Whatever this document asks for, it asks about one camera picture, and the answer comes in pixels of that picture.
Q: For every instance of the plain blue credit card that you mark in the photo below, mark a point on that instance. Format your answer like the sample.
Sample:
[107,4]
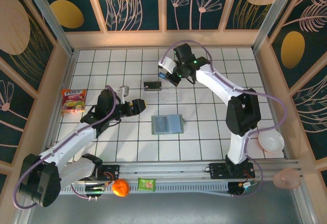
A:
[162,75]

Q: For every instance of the black credit card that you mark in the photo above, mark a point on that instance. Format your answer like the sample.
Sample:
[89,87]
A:
[152,85]

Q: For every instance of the green card holder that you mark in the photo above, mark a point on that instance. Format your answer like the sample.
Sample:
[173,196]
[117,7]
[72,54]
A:
[163,124]

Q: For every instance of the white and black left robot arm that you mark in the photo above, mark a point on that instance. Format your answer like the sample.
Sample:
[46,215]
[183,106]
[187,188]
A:
[74,137]

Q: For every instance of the clear acrylic card stand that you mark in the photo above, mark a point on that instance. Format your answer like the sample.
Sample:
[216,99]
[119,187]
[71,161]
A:
[168,94]

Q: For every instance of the red Fox's candy bag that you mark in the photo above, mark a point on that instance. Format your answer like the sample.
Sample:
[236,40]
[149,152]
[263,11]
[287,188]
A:
[74,101]

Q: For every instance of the green snack packet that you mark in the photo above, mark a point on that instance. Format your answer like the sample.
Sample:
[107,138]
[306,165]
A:
[146,184]

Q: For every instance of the orange mandarin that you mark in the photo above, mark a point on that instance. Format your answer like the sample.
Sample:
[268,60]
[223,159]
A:
[120,187]

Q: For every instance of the black controller box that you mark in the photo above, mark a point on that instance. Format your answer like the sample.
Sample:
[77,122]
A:
[237,188]
[94,189]

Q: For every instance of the white bowl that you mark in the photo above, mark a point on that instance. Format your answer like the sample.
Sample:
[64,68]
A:
[270,142]

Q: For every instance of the pink plastic cup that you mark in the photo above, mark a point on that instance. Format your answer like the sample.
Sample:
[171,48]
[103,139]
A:
[287,179]

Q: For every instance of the aluminium table side rail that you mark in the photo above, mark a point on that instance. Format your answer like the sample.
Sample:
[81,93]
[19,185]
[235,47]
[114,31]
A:
[67,73]
[270,93]

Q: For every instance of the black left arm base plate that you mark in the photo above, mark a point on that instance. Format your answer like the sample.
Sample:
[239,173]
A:
[112,170]

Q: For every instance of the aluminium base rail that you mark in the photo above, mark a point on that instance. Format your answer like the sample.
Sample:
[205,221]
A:
[163,169]

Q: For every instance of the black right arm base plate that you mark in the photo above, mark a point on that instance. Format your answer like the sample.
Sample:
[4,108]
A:
[217,170]

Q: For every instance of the aluminium corner post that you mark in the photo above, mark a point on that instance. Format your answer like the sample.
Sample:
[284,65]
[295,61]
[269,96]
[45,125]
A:
[49,17]
[274,17]

